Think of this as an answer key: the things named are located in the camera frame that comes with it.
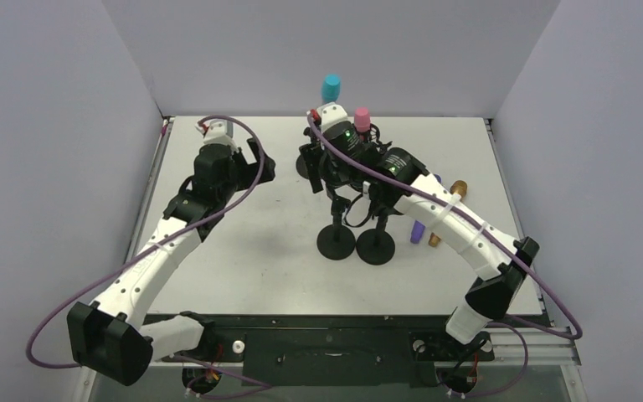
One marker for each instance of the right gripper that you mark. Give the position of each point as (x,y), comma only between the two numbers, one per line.
(316,162)

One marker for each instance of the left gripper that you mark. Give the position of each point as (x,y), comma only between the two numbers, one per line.
(250,170)

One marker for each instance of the pink microphone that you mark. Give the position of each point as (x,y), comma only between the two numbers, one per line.
(362,120)

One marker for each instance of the cyan microphone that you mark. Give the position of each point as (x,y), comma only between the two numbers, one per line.
(330,88)

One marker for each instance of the gold mic black stand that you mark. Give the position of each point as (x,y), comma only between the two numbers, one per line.
(336,241)

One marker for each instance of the purple mic black stand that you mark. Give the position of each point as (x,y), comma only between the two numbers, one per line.
(376,246)

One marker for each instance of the purple microphone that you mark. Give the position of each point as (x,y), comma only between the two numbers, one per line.
(417,234)

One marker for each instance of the gold microphone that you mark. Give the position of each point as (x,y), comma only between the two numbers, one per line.
(459,188)

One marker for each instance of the cyan mic black stand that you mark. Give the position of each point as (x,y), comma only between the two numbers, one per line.
(301,166)

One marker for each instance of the black tripod shock mount stand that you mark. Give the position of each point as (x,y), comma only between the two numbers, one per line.
(374,137)

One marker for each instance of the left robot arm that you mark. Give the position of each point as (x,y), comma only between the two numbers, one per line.
(108,334)

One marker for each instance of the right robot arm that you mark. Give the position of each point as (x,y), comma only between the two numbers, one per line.
(396,182)

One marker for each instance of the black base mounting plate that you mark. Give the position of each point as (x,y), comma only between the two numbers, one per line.
(326,350)

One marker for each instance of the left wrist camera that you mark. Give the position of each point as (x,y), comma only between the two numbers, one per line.
(217,131)

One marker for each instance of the aluminium frame rail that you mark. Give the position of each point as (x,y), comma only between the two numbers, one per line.
(543,349)

